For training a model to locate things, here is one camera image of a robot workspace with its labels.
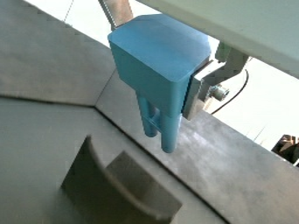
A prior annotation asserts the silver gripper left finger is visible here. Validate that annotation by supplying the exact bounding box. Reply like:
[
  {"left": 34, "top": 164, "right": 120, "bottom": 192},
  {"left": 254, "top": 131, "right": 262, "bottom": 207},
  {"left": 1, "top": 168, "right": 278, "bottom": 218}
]
[{"left": 98, "top": 0, "right": 134, "bottom": 31}]

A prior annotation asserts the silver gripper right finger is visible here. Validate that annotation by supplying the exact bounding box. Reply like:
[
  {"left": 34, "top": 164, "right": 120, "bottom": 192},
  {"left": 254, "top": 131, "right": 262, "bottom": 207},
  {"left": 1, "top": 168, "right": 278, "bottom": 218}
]
[{"left": 182, "top": 42, "right": 248, "bottom": 120}]

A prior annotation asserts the blue three prong object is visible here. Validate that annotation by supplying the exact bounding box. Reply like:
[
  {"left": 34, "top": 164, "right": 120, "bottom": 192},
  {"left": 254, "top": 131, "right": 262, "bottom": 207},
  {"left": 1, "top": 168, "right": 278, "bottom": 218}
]
[{"left": 107, "top": 14, "right": 211, "bottom": 153}]

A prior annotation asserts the black camera cable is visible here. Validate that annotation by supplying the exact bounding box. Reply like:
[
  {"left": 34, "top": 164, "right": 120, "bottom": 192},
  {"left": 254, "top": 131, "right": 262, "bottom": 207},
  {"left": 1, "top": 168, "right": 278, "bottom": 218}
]
[{"left": 210, "top": 68, "right": 250, "bottom": 116}]

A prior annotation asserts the black fixture bracket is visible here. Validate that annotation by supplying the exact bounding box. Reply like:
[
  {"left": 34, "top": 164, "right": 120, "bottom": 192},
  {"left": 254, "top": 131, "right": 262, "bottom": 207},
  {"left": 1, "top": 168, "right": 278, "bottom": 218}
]
[{"left": 62, "top": 137, "right": 183, "bottom": 224}]

